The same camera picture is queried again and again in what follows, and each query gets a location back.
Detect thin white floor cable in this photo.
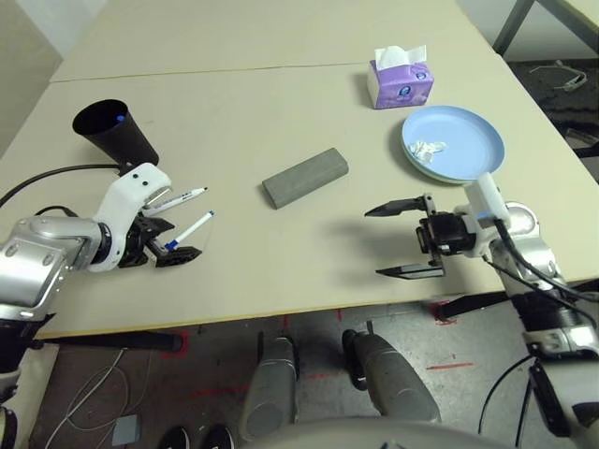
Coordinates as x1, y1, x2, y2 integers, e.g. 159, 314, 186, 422
30, 348, 130, 449

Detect light green plate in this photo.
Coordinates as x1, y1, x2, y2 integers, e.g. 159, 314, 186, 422
400, 144, 469, 185

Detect grey robot right leg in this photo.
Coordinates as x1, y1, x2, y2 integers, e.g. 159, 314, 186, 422
341, 326, 442, 425

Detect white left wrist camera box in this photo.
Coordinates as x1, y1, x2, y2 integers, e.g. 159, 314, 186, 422
88, 162, 173, 273

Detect white tissue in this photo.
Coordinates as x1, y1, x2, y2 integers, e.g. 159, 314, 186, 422
406, 138, 448, 163

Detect light blue plate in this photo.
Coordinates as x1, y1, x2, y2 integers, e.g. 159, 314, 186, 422
401, 105, 506, 183

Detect purple tissue pack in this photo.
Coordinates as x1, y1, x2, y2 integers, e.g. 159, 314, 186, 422
366, 44, 435, 110

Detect grey robot left leg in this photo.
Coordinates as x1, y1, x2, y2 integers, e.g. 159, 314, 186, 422
239, 332, 300, 443

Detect grey robot torso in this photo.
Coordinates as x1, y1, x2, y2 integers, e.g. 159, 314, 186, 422
261, 417, 511, 449

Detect white pen blue cap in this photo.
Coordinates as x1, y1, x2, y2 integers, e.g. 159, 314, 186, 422
163, 210, 216, 252

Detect grey glasses case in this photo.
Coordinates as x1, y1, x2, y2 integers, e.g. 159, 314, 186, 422
260, 147, 351, 210

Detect neighbouring table with metal frame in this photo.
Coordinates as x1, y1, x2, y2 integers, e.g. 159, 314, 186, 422
491, 0, 599, 55

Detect dark textured floor mat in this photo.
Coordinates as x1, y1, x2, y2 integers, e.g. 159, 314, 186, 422
504, 58, 599, 158

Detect white whiteboard marker black tip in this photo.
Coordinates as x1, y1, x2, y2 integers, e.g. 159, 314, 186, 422
141, 185, 210, 210

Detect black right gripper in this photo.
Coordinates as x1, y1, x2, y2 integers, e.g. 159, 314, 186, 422
364, 195, 478, 282

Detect black table foot bar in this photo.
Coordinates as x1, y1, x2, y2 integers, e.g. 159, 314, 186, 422
434, 292, 509, 322
39, 330, 186, 352

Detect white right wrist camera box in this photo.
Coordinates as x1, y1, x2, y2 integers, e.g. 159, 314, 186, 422
456, 171, 511, 258

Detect grey foot pedal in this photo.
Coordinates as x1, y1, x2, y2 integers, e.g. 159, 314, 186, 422
113, 413, 141, 445

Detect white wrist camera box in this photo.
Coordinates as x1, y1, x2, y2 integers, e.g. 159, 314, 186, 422
88, 162, 173, 273
456, 171, 511, 258

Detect white safety glasses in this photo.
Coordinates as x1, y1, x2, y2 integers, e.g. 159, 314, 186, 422
529, 59, 589, 94

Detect grey robot leg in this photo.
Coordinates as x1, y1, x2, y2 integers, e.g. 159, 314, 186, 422
239, 332, 300, 443
341, 326, 442, 425

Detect black shoe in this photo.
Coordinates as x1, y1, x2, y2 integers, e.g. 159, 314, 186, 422
198, 423, 235, 449
158, 424, 193, 449

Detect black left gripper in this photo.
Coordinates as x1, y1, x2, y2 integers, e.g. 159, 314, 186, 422
119, 215, 203, 269

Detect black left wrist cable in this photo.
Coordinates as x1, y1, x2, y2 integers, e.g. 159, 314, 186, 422
0, 163, 123, 219

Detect black plastic cup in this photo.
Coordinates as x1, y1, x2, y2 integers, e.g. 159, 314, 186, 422
71, 98, 161, 168

